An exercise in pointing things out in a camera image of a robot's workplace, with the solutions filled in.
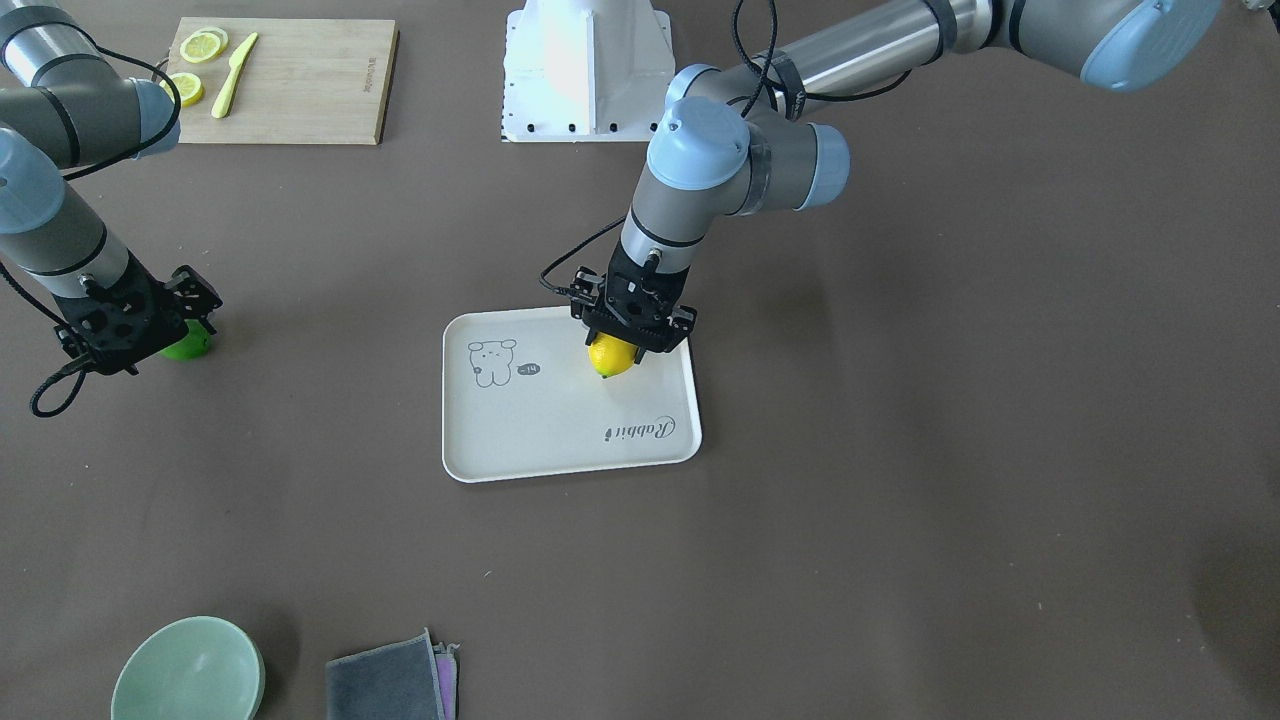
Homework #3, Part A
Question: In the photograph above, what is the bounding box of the mint green bowl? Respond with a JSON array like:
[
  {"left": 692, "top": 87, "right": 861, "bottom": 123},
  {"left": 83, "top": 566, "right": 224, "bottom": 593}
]
[{"left": 110, "top": 616, "right": 266, "bottom": 719}]

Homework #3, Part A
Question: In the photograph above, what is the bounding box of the grey folded cloth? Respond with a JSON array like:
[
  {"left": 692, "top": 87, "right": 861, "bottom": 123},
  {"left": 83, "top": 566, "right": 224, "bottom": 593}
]
[{"left": 325, "top": 629, "right": 460, "bottom": 719}]

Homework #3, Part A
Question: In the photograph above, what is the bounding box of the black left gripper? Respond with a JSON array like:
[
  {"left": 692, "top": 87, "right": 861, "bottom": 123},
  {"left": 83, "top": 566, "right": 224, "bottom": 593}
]
[{"left": 570, "top": 245, "right": 698, "bottom": 366}]

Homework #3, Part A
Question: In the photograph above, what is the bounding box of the yellow lemon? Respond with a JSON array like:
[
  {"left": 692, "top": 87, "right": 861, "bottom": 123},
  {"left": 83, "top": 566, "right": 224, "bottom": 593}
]
[{"left": 588, "top": 332, "right": 640, "bottom": 379}]

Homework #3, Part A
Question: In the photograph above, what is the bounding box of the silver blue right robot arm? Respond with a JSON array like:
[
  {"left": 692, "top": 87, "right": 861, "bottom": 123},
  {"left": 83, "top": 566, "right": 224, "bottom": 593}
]
[{"left": 1, "top": 1, "right": 221, "bottom": 375}]

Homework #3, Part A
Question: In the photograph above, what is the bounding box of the yellow plastic knife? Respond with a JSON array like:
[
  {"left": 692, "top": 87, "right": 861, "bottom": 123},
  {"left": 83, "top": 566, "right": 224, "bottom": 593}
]
[{"left": 211, "top": 32, "right": 260, "bottom": 119}]

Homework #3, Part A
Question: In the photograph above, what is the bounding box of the cream rectangular tray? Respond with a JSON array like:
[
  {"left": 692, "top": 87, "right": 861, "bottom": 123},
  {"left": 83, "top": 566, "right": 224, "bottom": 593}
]
[{"left": 442, "top": 307, "right": 703, "bottom": 483}]

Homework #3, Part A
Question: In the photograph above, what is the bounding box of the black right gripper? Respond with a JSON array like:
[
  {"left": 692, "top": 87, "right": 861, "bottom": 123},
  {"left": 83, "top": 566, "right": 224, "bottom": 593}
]
[{"left": 55, "top": 255, "right": 223, "bottom": 375}]

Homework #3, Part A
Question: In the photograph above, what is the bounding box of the lemon slice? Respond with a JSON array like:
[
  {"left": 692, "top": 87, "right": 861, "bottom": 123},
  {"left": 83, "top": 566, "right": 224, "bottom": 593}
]
[
  {"left": 179, "top": 26, "right": 229, "bottom": 64},
  {"left": 163, "top": 72, "right": 205, "bottom": 108}
]

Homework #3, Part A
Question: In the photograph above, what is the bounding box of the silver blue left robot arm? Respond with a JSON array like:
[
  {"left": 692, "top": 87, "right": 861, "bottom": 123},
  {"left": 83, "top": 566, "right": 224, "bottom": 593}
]
[{"left": 557, "top": 1, "right": 1220, "bottom": 377}]

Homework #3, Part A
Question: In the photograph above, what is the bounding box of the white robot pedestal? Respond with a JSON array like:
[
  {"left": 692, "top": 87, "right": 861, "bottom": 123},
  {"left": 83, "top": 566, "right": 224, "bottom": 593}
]
[{"left": 500, "top": 1, "right": 675, "bottom": 143}]

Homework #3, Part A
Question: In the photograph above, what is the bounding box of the wooden cutting board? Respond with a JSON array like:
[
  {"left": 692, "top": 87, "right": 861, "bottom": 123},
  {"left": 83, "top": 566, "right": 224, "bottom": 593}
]
[{"left": 166, "top": 17, "right": 399, "bottom": 146}]

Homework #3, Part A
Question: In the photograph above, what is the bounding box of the green lime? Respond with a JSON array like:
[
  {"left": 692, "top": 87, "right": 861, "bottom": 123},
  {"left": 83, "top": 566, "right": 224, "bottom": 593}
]
[{"left": 159, "top": 319, "right": 212, "bottom": 361}]

